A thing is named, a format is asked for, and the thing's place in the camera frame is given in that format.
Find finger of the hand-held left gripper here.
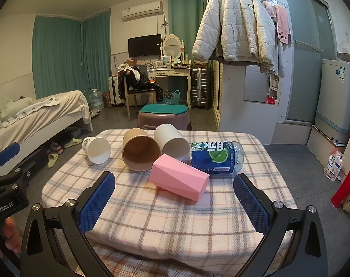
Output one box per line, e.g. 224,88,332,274
0,142,21,177
0,167,32,190

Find purple plastic stool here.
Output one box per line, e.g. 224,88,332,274
137,104,192,130

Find white snack bag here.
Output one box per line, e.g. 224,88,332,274
324,148,345,181

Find pink hanging towel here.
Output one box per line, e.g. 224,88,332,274
261,1,292,45

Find white puffer jacket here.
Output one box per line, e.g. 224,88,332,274
192,0,283,65

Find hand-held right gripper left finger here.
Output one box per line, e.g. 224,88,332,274
19,171,116,277

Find bed with beige sheet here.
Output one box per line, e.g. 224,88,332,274
0,89,94,165

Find silver suitcase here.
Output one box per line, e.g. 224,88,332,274
191,67,212,109

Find narrow green curtain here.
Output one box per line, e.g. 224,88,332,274
82,9,111,93

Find white cabinet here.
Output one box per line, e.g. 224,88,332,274
211,60,285,145

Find person's left hand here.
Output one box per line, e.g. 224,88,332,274
1,216,23,254

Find white washing machine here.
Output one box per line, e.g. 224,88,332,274
313,59,350,145

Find pale green pillow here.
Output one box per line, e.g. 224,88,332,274
0,91,33,119

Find large white cup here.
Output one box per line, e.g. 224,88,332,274
154,123,190,162

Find blue label plastic bottle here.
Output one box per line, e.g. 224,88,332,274
191,141,245,175

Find oval white mirror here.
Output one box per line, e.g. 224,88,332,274
162,34,184,61

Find white dressing table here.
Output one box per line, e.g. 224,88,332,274
148,66,192,108

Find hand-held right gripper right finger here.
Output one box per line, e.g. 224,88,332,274
233,173,328,277

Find wide green curtain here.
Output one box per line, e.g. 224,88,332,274
32,16,84,100

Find plaid tablecloth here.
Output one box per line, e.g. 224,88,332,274
42,128,298,277

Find pink faceted cup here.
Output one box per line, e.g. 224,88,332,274
149,154,211,202

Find tall green curtain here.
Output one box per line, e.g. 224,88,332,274
168,0,211,62

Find wooden chair with clothes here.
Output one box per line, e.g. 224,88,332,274
117,66,164,123

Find small white paper cup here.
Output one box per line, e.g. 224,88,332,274
82,136,111,165

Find green seat cushion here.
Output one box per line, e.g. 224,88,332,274
140,104,189,115

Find clear water jug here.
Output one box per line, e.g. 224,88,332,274
89,89,104,111

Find brown paper cup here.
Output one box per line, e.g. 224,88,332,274
122,128,162,172

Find white air conditioner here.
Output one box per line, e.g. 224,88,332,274
121,1,164,21

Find red thermos bottle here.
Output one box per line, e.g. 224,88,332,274
331,163,350,208

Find frosted glass sliding door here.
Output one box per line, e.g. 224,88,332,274
281,0,337,123

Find grey sneakers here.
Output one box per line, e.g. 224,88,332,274
47,141,64,154

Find white suitcase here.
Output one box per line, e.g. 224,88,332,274
108,76,121,106

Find black television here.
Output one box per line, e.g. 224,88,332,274
128,34,162,58

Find teal plastic basket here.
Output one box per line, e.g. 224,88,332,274
163,90,181,105

